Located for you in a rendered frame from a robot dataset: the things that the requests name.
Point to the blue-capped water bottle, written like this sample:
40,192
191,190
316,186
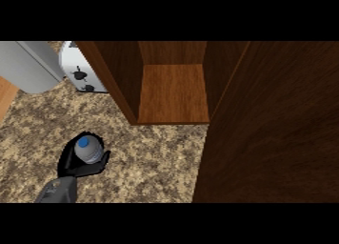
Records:
87,149

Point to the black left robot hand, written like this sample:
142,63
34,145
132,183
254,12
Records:
85,170

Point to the white toaster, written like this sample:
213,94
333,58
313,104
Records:
80,70

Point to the brown wooden cabinet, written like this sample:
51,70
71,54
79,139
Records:
171,89

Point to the brown wooden cabinet door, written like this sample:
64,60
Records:
279,127

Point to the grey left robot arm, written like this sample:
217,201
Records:
59,190

